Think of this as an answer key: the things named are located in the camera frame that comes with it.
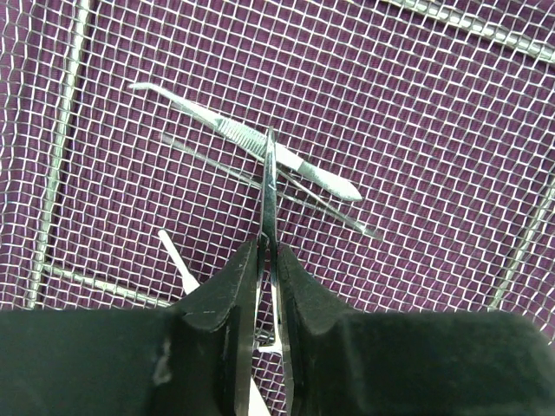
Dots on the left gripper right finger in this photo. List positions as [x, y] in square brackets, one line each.
[341, 361]

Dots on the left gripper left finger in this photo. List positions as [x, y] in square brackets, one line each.
[192, 358]

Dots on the wide metal tweezers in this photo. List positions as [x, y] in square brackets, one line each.
[255, 143]

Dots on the purple cloth wrap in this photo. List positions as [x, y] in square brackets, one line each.
[440, 113]

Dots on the wire mesh metal tray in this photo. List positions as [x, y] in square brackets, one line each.
[277, 207]

